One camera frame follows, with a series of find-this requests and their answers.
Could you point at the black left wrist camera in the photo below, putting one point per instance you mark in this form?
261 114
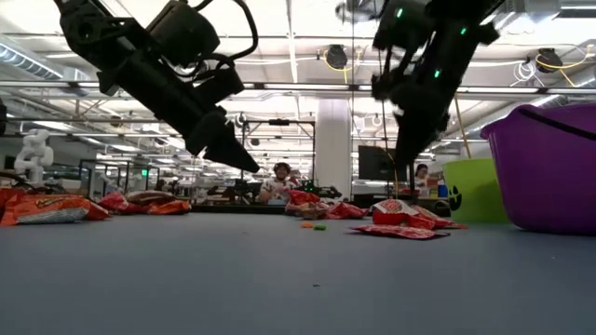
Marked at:
184 32

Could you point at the purple plastic bucket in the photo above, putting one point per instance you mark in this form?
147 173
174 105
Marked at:
549 186

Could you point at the black device green lights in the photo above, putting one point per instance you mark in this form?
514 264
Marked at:
321 191

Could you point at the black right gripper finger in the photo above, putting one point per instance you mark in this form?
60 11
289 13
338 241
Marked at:
414 135

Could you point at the white pillar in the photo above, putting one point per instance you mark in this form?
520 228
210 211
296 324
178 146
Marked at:
333 149

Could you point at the orange silver Reese's pack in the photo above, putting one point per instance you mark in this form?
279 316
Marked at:
46 211

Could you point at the blue container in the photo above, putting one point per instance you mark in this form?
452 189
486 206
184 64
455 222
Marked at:
443 191

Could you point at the small green loose candy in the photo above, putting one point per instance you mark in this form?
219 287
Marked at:
320 227

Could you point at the small orange loose candy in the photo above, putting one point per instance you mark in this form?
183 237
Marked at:
307 225

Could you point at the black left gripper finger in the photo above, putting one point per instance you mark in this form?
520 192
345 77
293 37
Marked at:
230 149

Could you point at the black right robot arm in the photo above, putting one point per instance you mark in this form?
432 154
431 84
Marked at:
456 42

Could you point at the black framed glass enclosure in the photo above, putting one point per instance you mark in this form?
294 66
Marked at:
107 161

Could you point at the green plastic bucket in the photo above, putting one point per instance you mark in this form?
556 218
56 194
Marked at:
479 191

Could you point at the person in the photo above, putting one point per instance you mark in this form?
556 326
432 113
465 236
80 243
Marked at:
278 183
421 172

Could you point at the white robot figure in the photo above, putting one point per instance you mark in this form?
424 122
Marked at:
35 153

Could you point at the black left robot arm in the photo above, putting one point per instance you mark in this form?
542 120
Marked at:
88 28

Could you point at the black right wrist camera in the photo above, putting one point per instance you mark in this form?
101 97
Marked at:
402 28

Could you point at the black frame rig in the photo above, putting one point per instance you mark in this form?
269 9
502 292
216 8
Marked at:
278 122

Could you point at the red white KitKat pack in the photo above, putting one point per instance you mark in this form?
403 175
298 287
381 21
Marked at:
442 222
396 211

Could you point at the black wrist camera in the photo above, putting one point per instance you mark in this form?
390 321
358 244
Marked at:
402 28
184 32

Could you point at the black workstation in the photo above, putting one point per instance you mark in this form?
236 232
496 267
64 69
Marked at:
242 188

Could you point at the black room monitor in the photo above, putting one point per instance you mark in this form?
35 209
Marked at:
375 163

